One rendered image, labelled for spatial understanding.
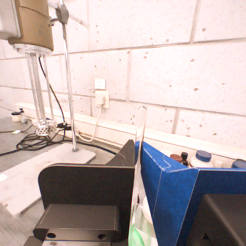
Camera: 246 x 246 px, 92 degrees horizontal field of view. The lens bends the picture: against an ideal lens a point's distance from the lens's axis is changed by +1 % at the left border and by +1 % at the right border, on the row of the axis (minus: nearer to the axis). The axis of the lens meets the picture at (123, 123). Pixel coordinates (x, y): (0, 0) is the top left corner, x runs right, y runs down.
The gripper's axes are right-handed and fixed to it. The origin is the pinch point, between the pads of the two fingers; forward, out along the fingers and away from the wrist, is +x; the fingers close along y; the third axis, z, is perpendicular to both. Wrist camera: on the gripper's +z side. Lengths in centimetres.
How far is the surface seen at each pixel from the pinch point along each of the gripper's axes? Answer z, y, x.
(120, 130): -17, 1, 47
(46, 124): -8.4, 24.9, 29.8
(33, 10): 20.5, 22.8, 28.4
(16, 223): -25.8, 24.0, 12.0
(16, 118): -23, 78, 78
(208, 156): -14.4, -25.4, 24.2
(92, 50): 20, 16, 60
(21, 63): 16, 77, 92
